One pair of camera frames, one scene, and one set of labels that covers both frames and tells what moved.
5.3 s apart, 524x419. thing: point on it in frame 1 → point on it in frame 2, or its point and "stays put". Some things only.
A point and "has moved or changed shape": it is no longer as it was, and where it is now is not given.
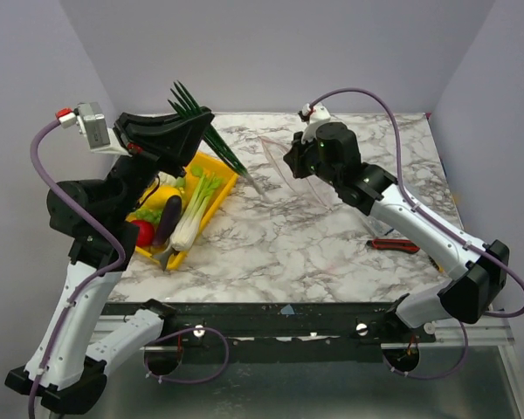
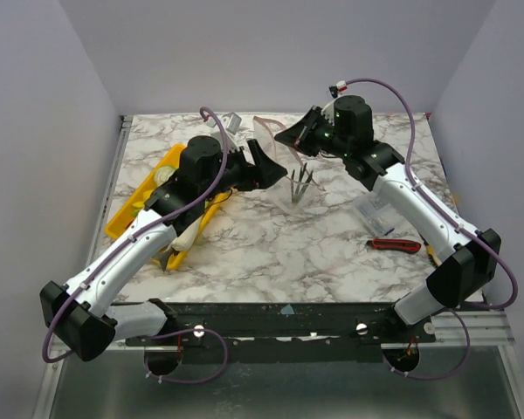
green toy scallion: [182, 103] → [299, 191]
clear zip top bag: [300, 186] has moved or changed shape
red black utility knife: [405, 245] stays put
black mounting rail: [202, 323] stays put
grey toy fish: [165, 256] stays put
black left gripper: [171, 139] → [263, 173]
